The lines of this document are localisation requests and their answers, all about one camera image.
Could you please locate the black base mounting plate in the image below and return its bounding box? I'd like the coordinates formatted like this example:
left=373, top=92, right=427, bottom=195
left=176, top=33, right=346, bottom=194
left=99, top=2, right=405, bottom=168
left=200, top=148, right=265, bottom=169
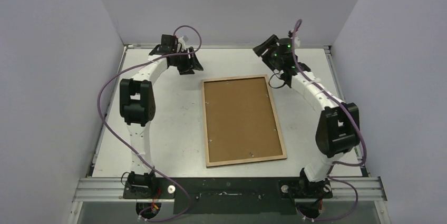
left=122, top=175, right=333, bottom=218

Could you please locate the wooden picture frame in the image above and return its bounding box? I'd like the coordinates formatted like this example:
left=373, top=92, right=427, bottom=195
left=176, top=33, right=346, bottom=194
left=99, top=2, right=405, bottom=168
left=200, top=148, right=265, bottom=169
left=201, top=74, right=288, bottom=168

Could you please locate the brown frame backing board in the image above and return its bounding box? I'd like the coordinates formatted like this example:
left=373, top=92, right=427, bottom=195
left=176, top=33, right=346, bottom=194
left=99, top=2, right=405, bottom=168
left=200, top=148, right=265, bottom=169
left=204, top=77, right=284, bottom=164

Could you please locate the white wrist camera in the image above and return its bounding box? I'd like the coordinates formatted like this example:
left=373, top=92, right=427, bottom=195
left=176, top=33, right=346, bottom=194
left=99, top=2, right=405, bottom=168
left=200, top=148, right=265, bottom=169
left=178, top=35, right=189, bottom=48
left=288, top=30, right=301, bottom=48

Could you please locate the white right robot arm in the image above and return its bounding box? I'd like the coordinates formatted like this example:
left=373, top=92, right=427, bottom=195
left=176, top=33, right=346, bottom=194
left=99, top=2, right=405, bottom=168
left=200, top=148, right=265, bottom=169
left=253, top=35, right=360, bottom=198

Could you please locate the aluminium rail front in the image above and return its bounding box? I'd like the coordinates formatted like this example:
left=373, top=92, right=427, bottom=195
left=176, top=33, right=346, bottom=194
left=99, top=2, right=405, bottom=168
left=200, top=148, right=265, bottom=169
left=73, top=177, right=387, bottom=202

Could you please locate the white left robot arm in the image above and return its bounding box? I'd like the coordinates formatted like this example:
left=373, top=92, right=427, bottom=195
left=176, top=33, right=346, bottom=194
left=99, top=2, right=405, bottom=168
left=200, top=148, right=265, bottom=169
left=119, top=34, right=203, bottom=198

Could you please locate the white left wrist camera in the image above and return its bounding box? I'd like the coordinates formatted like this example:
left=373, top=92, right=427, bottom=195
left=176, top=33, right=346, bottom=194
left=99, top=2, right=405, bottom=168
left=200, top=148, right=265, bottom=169
left=178, top=35, right=189, bottom=48

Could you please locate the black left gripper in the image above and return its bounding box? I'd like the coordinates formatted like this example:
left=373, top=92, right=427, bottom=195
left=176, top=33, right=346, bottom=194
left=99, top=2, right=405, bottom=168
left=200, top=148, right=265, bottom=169
left=171, top=47, right=203, bottom=75

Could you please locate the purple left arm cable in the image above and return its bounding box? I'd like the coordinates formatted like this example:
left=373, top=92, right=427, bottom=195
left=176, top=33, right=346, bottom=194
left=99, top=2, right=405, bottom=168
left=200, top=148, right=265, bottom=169
left=96, top=25, right=203, bottom=223

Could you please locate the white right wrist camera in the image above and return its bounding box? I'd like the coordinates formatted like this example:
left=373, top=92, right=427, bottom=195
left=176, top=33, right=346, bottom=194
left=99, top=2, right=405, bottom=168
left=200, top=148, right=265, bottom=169
left=288, top=30, right=301, bottom=48

